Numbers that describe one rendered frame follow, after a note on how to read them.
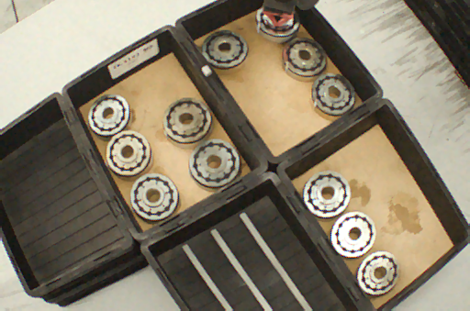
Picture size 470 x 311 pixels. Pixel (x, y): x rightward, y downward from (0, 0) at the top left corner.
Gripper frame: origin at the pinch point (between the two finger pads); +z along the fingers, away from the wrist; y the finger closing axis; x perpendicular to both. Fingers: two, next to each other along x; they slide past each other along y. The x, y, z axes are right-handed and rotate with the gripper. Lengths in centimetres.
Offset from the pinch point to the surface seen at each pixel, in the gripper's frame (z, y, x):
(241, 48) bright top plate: 3.8, -9.0, 6.6
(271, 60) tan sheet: 6.6, -8.7, -0.1
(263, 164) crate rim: -2.4, -37.4, -4.1
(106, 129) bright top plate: 5.3, -34.7, 30.4
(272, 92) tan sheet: 6.9, -16.7, -2.0
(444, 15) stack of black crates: 45, 60, -61
